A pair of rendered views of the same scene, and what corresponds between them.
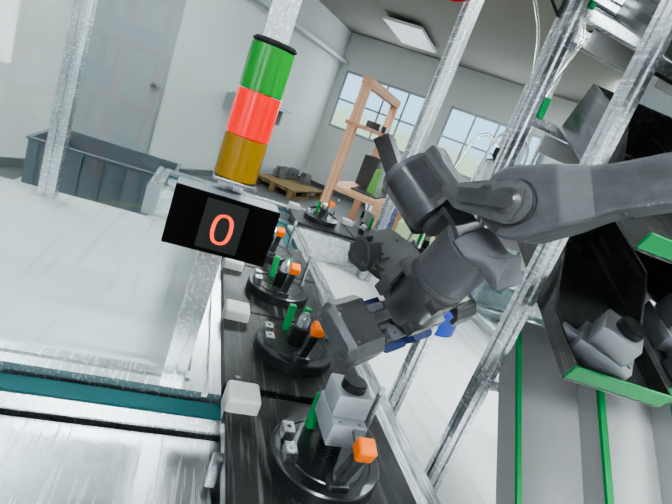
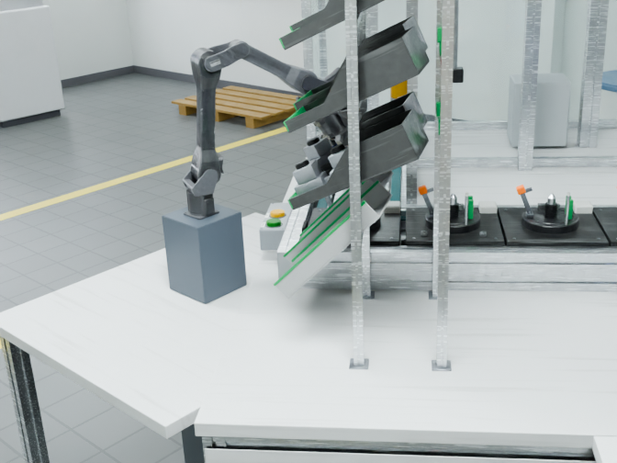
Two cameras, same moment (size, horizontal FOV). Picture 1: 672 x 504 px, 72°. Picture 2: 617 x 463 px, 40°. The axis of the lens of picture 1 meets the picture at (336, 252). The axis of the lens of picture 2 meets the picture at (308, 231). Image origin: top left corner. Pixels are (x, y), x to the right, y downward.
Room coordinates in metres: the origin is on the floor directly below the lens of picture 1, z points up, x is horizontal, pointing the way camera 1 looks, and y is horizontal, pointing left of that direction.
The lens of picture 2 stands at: (1.31, -1.97, 1.78)
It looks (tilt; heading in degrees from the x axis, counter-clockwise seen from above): 22 degrees down; 117
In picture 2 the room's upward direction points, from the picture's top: 3 degrees counter-clockwise
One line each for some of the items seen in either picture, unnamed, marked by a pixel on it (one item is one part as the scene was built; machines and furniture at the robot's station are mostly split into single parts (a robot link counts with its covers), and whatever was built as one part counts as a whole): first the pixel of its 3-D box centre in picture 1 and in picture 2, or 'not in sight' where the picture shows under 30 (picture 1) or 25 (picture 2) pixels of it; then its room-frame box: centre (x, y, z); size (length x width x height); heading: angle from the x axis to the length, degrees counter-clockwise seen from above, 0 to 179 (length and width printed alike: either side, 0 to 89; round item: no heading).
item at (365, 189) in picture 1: (398, 191); not in sight; (4.92, -0.38, 0.91); 1.41 x 1.26 x 1.82; 163
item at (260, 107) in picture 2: not in sight; (244, 106); (-2.45, 4.35, 0.05); 1.14 x 0.78 x 0.11; 163
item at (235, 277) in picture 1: (282, 276); (551, 208); (0.96, 0.09, 1.01); 0.24 x 0.24 x 0.13; 20
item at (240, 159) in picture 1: (241, 157); (399, 87); (0.54, 0.14, 1.28); 0.05 x 0.05 x 0.05
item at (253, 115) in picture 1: (253, 115); not in sight; (0.54, 0.14, 1.33); 0.05 x 0.05 x 0.05
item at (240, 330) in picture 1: (299, 331); (453, 208); (0.73, 0.01, 1.01); 0.24 x 0.24 x 0.13; 20
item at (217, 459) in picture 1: (213, 469); not in sight; (0.45, 0.04, 0.95); 0.01 x 0.01 x 0.04; 20
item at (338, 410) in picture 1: (343, 399); not in sight; (0.50, -0.07, 1.06); 0.08 x 0.04 x 0.07; 20
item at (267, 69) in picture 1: (267, 71); not in sight; (0.54, 0.14, 1.38); 0.05 x 0.05 x 0.05
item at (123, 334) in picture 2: not in sight; (221, 298); (0.25, -0.37, 0.84); 0.90 x 0.70 x 0.03; 73
